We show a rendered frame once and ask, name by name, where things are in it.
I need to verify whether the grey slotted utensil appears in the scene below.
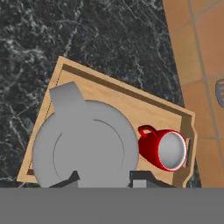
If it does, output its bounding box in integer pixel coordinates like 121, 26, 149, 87
214, 78, 224, 109

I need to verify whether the grey kettle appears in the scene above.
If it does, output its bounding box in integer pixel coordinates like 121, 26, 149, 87
31, 80, 140, 189

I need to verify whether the red mug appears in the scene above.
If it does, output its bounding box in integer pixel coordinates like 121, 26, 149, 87
136, 124, 188, 172

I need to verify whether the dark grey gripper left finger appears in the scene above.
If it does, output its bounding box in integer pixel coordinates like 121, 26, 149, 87
48, 170, 81, 189

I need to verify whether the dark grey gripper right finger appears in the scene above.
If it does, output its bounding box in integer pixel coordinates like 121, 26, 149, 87
129, 171, 177, 189

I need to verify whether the wooden tray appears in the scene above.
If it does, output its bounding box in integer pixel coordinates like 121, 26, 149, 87
16, 55, 199, 189

